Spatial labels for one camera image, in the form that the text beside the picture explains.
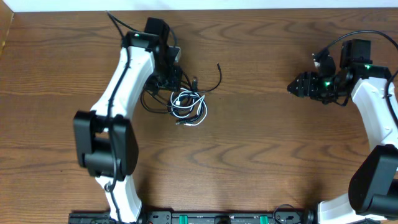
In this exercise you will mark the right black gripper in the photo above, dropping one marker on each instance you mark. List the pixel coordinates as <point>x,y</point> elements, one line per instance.
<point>307,87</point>

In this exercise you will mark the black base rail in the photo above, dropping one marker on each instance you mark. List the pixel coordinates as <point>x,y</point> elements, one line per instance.
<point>168,217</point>

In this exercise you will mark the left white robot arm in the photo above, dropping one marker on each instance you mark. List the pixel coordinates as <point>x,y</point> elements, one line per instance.
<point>105,141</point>

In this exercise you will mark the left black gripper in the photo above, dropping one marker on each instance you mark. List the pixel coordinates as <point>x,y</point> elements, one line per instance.
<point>165,83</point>

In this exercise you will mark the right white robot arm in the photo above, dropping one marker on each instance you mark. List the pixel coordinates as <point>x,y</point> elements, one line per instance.
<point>372,191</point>

